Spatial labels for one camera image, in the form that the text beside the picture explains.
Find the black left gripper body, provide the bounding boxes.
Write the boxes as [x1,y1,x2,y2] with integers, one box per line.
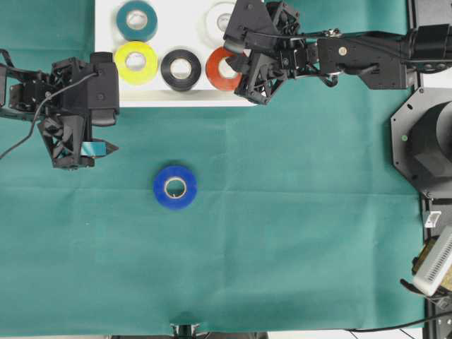
[37,58,95,169]

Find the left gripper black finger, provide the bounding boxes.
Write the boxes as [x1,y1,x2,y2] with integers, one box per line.
[81,139,119,158]

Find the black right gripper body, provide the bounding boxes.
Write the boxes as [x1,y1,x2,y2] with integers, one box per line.
[234,1,318,105]

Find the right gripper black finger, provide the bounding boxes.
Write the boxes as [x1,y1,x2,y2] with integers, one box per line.
[223,39,245,54]
[226,54,249,75]

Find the white tape roll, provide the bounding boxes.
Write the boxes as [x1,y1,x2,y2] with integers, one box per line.
[205,2,235,47]

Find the red tape roll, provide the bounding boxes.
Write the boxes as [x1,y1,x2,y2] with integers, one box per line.
[206,47,242,91]

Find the black tape roll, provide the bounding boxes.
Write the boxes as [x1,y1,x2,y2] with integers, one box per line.
[160,49,202,92]

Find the yellow tape roll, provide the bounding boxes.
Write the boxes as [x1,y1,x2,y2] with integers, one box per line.
[114,41,158,85]

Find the blue tape roll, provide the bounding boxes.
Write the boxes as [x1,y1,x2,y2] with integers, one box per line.
[153,165,197,210]

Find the green tape roll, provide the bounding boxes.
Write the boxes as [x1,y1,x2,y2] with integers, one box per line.
[116,1,158,42]

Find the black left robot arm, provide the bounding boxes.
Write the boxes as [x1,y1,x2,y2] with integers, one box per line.
[1,49,119,170]

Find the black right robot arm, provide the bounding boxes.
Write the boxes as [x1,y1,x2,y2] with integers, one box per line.
[223,1,451,200]

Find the white plastic case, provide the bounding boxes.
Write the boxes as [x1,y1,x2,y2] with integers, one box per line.
[95,1,251,107]

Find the white perforated box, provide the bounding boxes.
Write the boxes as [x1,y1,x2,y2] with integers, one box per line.
[413,226,451,297]

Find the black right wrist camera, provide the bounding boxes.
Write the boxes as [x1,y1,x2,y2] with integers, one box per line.
[223,0,279,51]

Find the black aluminium frame rail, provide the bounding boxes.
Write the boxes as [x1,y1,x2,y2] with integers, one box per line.
[408,1,451,338]

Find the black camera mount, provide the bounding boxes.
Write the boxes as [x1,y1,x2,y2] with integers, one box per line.
[170,323,199,339]

